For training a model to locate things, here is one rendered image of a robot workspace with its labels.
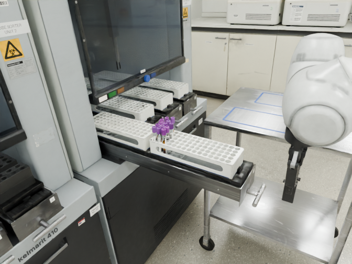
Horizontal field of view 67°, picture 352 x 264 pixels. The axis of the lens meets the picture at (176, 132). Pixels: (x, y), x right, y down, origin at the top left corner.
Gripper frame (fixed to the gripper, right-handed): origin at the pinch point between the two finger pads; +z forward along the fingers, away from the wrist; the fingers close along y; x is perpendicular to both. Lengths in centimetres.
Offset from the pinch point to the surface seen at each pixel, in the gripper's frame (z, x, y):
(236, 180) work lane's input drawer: -1.8, -13.6, 5.2
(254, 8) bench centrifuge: -26, -85, -229
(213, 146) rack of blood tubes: -5.8, -24.6, -2.6
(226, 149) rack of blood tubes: -6.3, -20.2, -2.5
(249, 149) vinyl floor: 80, -50, -136
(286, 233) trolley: 52, 0, -33
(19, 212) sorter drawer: -2, -58, 44
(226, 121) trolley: -2.2, -30.6, -27.8
